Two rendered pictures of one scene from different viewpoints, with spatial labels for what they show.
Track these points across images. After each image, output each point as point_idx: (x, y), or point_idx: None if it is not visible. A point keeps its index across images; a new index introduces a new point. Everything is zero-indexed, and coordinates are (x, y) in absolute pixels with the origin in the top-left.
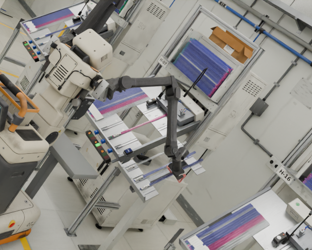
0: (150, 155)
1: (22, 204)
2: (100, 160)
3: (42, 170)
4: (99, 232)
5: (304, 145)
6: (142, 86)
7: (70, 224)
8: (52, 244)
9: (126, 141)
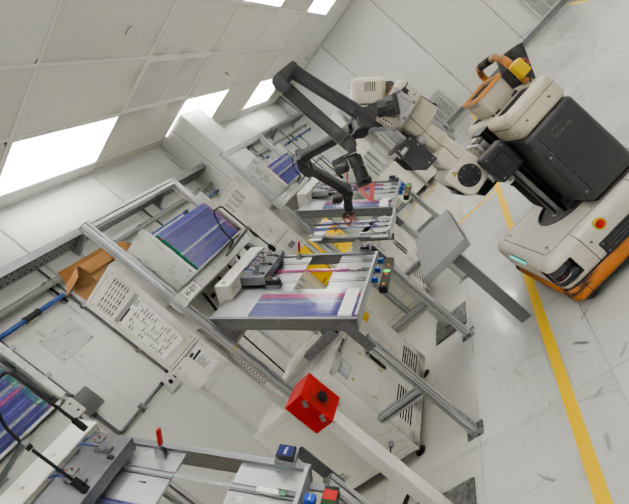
0: (299, 369)
1: (516, 228)
2: (373, 363)
3: (475, 266)
4: (429, 364)
5: (258, 181)
6: None
7: (463, 346)
8: (496, 301)
9: (353, 262)
